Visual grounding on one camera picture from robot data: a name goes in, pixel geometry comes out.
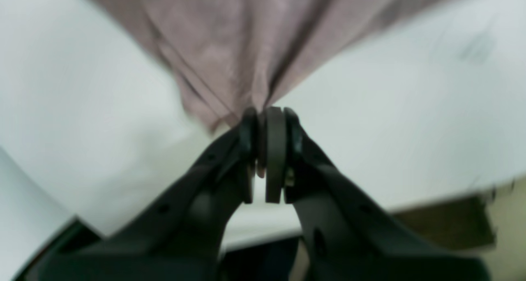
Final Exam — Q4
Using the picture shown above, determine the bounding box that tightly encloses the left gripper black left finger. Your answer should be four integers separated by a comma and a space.
25, 108, 258, 281

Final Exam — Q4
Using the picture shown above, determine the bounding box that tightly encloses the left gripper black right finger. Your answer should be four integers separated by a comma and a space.
265, 107, 491, 281

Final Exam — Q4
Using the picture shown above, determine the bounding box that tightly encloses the mauve t-shirt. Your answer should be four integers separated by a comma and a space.
91, 0, 449, 131

